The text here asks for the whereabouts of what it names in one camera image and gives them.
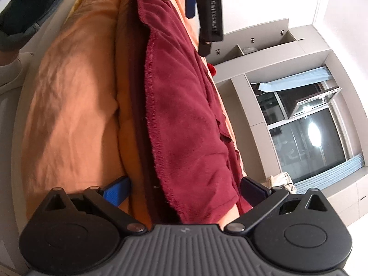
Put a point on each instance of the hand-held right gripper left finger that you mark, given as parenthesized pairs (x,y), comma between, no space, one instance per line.
(116,192)

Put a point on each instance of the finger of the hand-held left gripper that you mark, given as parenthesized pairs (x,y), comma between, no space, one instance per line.
(205,49)
(190,5)

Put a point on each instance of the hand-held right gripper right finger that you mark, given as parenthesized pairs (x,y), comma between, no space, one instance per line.
(253,192)

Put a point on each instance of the dark red sweater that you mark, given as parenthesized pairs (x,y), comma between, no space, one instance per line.
(184,106)

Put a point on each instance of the red plush item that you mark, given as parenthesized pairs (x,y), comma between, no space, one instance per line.
(212,69)

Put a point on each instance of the white garment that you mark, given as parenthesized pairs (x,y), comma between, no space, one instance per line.
(283,182)

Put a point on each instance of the grey built-in wardrobe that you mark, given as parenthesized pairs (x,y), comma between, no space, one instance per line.
(244,106)

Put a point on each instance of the window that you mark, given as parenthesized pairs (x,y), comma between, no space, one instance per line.
(310,149)

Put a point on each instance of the light blue curtain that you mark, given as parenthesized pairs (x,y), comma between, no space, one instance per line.
(336,172)
(293,80)

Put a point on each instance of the orange duvet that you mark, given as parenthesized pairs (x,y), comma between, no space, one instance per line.
(72,106)

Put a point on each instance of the open window sash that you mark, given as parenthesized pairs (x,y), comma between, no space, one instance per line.
(313,103)

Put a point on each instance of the person's dark clothing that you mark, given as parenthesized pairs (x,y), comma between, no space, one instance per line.
(23,20)

